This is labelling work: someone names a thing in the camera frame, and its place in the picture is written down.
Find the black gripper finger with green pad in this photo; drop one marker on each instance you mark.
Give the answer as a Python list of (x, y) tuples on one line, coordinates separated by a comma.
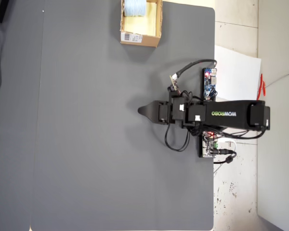
[(150, 111)]

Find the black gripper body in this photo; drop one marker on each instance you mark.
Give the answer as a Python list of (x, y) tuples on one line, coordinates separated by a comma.
[(163, 112)]

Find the light blue yarn block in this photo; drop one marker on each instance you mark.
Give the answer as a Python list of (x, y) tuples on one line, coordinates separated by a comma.
[(135, 8)]

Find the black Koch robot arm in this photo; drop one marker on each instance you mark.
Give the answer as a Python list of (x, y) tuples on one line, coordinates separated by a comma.
[(231, 115)]

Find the open cardboard box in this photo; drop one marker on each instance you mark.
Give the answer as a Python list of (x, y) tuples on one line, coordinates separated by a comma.
[(142, 36)]

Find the grey table mat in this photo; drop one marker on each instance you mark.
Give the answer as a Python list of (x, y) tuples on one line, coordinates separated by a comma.
[(110, 132)]

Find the blue circuit board red LED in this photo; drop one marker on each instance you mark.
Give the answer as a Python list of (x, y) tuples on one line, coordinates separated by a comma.
[(209, 84)]

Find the white circuit board green terminal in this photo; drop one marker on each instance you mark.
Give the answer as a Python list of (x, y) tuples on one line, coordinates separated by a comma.
[(208, 144)]

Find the white paper sheet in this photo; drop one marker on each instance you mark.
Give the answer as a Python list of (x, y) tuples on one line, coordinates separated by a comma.
[(240, 79)]

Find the small wrist camera board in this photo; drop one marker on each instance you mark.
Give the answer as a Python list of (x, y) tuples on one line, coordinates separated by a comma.
[(174, 85)]

